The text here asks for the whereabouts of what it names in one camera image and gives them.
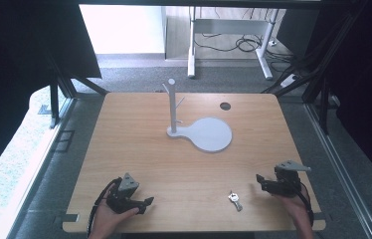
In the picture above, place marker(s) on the person's left hand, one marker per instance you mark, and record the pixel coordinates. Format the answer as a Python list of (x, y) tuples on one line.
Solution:
[(106, 220)]

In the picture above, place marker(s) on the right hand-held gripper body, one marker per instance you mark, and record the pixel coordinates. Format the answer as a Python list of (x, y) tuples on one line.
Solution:
[(286, 186)]

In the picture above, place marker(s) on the white desk frame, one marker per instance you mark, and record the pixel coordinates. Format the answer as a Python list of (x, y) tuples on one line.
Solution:
[(191, 43)]

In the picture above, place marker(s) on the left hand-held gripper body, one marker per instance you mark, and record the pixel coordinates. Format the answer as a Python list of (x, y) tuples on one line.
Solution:
[(122, 200)]

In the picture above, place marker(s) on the person's right hand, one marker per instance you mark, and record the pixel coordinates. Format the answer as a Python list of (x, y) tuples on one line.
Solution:
[(296, 212)]

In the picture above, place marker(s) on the black curtain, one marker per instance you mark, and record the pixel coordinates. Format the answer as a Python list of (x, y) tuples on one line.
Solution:
[(366, 83), (15, 66)]

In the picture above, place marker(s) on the white cabinet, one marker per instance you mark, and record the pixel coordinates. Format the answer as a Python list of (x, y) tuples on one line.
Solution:
[(121, 30)]

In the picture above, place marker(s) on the white peg stand round base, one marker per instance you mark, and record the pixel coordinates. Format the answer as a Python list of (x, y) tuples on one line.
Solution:
[(209, 134)]

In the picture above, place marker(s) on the black metal frame strut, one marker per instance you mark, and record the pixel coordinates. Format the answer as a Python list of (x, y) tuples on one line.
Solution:
[(54, 99), (323, 96)]

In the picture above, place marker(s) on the white power strip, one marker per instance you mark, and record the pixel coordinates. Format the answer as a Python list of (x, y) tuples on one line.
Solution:
[(289, 80)]

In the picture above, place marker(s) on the aluminium floor rail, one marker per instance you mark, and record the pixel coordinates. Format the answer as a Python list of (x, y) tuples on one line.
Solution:
[(343, 172)]

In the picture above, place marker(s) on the silver key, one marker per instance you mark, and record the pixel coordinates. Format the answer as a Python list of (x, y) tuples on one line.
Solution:
[(235, 200)]

